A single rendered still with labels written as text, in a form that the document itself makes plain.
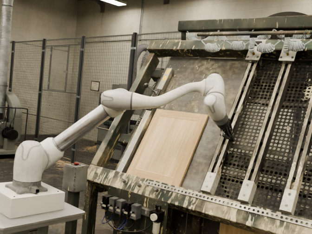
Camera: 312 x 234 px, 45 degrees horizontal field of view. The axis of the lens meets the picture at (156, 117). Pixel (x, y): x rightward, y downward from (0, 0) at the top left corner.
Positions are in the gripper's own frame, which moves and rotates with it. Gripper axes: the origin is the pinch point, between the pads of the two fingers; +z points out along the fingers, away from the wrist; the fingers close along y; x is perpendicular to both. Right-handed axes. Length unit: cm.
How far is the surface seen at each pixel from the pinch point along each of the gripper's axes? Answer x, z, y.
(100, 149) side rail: 98, 3, -25
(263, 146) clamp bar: -21.1, 1.4, -1.4
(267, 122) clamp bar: -18.1, 2.7, 15.6
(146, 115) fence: 73, 4, 11
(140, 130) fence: 72, 4, -3
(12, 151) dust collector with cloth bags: 529, 236, 25
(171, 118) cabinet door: 53, 7, 12
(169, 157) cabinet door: 40.8, 6.9, -18.6
